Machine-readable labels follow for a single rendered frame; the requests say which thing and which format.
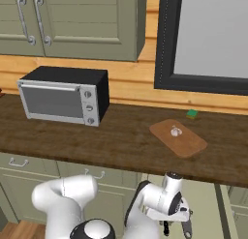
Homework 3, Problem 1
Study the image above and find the wooden cutting board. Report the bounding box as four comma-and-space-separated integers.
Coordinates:
148, 118, 208, 159

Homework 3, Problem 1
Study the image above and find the silver drawer handle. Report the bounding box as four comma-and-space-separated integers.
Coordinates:
8, 157, 30, 168
83, 167, 107, 180

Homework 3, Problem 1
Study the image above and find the black framed window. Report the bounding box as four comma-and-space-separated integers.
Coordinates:
153, 0, 248, 97

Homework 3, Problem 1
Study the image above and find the green drawer front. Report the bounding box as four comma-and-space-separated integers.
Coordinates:
0, 151, 61, 180
56, 161, 143, 194

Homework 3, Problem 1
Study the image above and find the green base cupboard door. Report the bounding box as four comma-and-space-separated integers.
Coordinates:
81, 183, 140, 239
0, 173, 61, 225

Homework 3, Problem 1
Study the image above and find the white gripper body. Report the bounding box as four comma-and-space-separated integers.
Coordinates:
145, 207, 192, 224

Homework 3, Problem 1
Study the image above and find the green and yellow sponge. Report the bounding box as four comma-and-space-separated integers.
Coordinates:
185, 108, 200, 120

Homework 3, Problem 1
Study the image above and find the black and silver toaster oven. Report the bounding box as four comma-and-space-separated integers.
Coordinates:
16, 66, 110, 128

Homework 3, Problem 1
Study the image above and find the white garlic bulb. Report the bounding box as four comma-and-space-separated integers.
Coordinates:
170, 125, 183, 137

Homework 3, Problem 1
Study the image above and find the wide green wall cupboard door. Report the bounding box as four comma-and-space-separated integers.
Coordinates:
31, 0, 140, 63

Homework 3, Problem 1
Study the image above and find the silver wall cupboard handle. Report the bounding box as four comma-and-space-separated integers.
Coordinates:
34, 0, 53, 46
16, 0, 37, 46

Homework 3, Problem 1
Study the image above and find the green base cupboard run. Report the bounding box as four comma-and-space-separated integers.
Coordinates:
226, 184, 248, 239

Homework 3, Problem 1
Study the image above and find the silver toaster oven door handle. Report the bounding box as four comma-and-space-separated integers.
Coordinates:
19, 82, 81, 93

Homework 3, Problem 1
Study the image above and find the toaster oven glass door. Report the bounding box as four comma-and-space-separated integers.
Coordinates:
18, 81, 85, 124

